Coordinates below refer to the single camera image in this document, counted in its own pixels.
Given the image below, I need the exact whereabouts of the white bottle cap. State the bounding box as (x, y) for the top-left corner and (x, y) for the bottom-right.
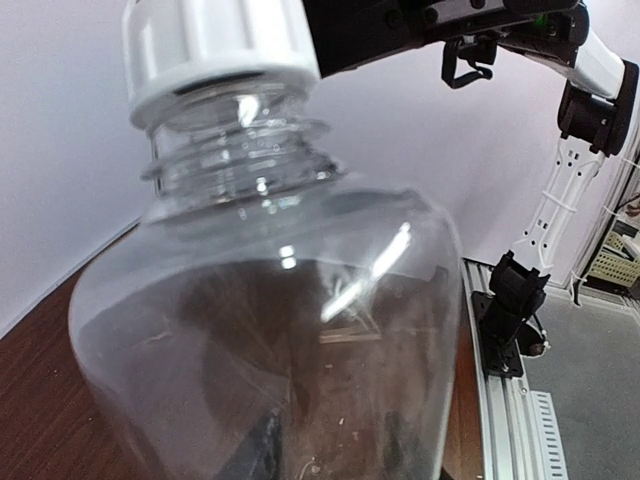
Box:
(122, 1), (320, 129)

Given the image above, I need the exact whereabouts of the clear wide plastic bottle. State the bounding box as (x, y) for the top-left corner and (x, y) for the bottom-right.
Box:
(69, 73), (462, 479)

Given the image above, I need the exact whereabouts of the aluminium front rail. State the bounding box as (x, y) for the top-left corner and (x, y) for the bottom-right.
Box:
(462, 257), (640, 480)

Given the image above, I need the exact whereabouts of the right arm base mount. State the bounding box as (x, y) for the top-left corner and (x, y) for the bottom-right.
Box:
(471, 251), (549, 379)

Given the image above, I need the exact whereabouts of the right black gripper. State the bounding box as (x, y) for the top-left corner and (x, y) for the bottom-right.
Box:
(303, 1), (590, 77)

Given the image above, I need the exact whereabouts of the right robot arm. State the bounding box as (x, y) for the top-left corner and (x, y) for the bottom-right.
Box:
(304, 1), (639, 347)

